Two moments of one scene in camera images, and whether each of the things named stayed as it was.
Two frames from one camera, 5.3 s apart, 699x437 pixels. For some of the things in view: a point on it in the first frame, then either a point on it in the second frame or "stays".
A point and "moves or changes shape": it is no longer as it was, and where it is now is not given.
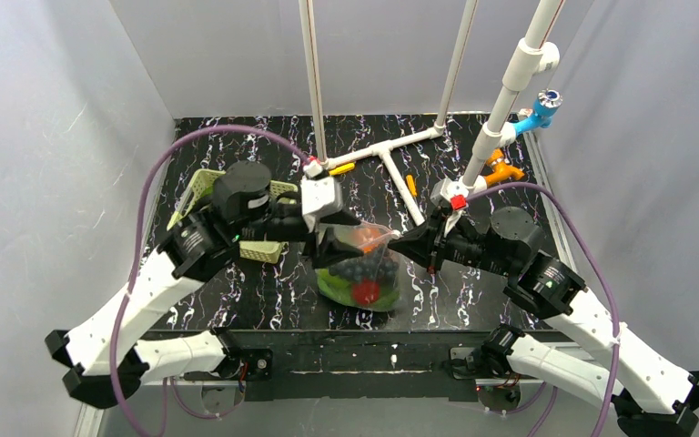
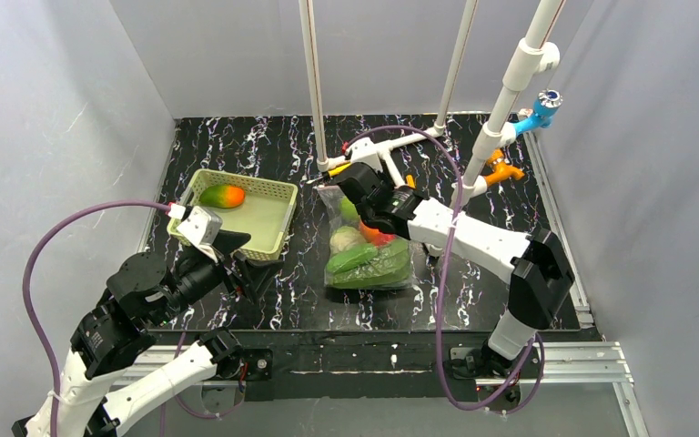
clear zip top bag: x=369 y=282 moves or changes shape
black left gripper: x=319 y=246 -> x=228 y=262
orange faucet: x=501 y=172 stays
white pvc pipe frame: x=383 y=149 stays
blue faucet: x=545 y=106 stays
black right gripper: x=437 y=242 -> x=375 y=213
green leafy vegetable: x=385 y=300 -> x=390 y=266
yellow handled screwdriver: x=341 y=168 stays
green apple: x=336 y=288 moves or changes shape
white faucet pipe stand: x=531 y=56 stays
